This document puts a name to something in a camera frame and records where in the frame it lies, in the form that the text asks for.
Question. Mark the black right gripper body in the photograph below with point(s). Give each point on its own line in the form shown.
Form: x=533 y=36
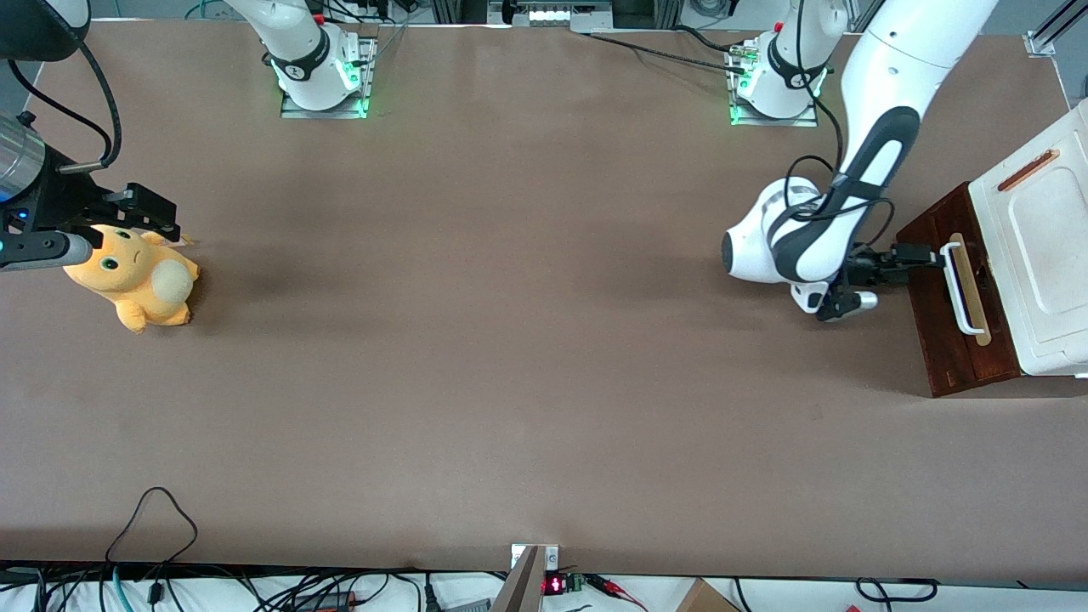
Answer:
x=61 y=201

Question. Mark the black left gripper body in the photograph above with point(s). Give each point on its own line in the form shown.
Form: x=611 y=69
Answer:
x=867 y=260

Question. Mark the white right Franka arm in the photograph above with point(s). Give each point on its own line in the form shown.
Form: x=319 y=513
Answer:
x=297 y=51

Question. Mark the metal base plate right arm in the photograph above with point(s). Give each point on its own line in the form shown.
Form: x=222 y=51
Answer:
x=293 y=111

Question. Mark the metal base plate left arm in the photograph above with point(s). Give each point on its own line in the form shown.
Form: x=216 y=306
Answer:
x=765 y=121

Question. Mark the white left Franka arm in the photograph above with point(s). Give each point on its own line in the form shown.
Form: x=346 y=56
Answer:
x=892 y=68

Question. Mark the orange plush toy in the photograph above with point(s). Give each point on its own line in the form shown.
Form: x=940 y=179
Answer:
x=127 y=272

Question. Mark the white-topped wooden cabinet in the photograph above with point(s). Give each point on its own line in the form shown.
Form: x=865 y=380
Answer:
x=1045 y=255

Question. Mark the cardboard box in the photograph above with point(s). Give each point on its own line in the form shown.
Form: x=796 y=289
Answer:
x=705 y=598

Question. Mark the white light bar device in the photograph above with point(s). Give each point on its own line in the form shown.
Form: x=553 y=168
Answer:
x=552 y=13

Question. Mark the black power adapter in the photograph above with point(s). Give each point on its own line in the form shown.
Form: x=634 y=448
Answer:
x=327 y=601

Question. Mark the red display circuit board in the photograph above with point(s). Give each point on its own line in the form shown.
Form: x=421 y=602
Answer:
x=557 y=585

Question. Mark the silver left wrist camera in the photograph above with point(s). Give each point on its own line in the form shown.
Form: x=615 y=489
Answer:
x=850 y=304

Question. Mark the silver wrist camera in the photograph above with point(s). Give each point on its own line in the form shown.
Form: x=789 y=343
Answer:
x=850 y=304
x=42 y=249

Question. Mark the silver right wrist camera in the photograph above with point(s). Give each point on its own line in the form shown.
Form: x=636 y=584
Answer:
x=42 y=249

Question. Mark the aluminium extrusion frame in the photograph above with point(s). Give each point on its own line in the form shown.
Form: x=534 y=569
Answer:
x=1047 y=34

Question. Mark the grey camera mount bar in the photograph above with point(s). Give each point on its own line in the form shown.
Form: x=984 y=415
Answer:
x=520 y=586

